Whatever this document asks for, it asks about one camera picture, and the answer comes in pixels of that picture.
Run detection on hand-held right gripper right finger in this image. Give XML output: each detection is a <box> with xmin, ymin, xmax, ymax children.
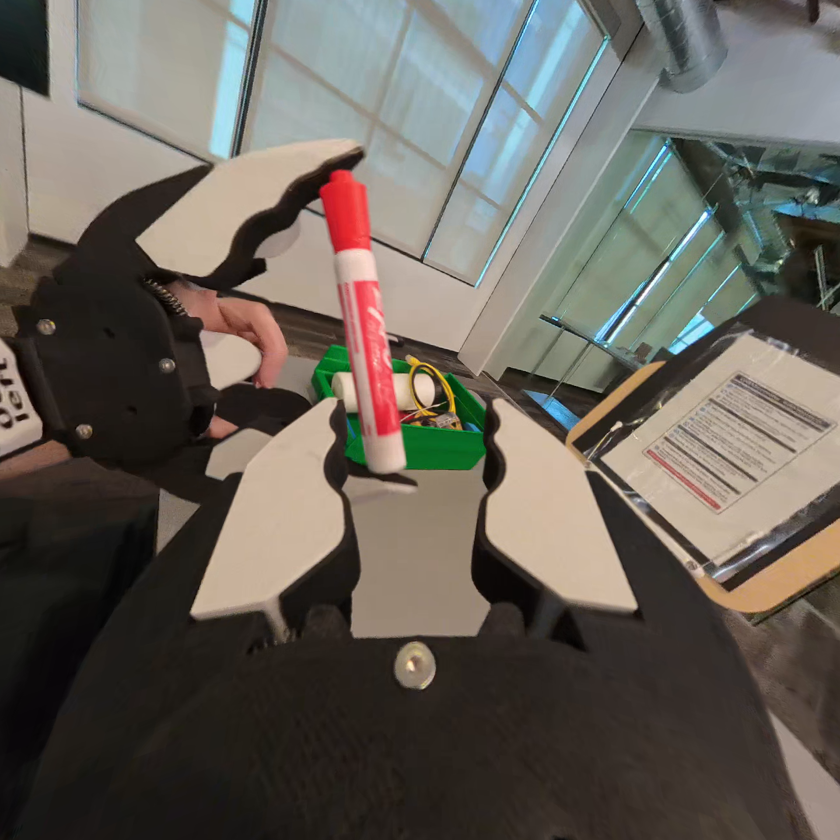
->
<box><xmin>471</xmin><ymin>397</ymin><xmax>640</xmax><ymax>639</ymax></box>

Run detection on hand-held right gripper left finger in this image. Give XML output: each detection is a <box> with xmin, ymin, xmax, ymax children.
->
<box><xmin>189</xmin><ymin>397</ymin><xmax>362</xmax><ymax>641</ymax></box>

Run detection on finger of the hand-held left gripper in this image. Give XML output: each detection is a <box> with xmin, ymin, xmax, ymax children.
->
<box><xmin>205</xmin><ymin>420</ymin><xmax>419</xmax><ymax>506</ymax></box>
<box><xmin>134</xmin><ymin>139</ymin><xmax>366</xmax><ymax>291</ymax></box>

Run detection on green plastic bin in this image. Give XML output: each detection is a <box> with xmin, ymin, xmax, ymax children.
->
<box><xmin>313</xmin><ymin>344</ymin><xmax>488</xmax><ymax>471</ymax></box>

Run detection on red whiteboard marker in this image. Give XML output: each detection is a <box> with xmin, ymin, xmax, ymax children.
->
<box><xmin>319</xmin><ymin>169</ymin><xmax>408</xmax><ymax>475</ymax></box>

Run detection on grey desk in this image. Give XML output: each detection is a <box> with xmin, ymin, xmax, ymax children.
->
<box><xmin>156</xmin><ymin>354</ymin><xmax>493</xmax><ymax>639</ymax></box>

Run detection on person's left hand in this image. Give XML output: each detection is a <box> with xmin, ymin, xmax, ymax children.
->
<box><xmin>196</xmin><ymin>292</ymin><xmax>291</xmax><ymax>391</ymax></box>

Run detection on white roll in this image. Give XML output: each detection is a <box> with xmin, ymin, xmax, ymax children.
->
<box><xmin>331</xmin><ymin>371</ymin><xmax>436</xmax><ymax>414</ymax></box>

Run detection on laminated instruction sheet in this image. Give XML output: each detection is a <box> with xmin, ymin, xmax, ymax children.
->
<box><xmin>600</xmin><ymin>335</ymin><xmax>840</xmax><ymax>581</ymax></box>

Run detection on frosted glass window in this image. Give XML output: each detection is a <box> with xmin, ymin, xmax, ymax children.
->
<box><xmin>75</xmin><ymin>0</ymin><xmax>621</xmax><ymax>290</ymax></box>

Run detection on instruction sheet display stand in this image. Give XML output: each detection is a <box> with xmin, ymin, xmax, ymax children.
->
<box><xmin>566</xmin><ymin>295</ymin><xmax>840</xmax><ymax>614</ymax></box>

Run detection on glass railing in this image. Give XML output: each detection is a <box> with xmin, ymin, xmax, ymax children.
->
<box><xmin>525</xmin><ymin>134</ymin><xmax>788</xmax><ymax>421</ymax></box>

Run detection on yellow network cable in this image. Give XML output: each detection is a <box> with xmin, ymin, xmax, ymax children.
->
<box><xmin>406</xmin><ymin>354</ymin><xmax>462</xmax><ymax>431</ymax></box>

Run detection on silver ventilation duct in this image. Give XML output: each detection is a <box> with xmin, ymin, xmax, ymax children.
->
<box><xmin>635</xmin><ymin>0</ymin><xmax>729</xmax><ymax>94</ymax></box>

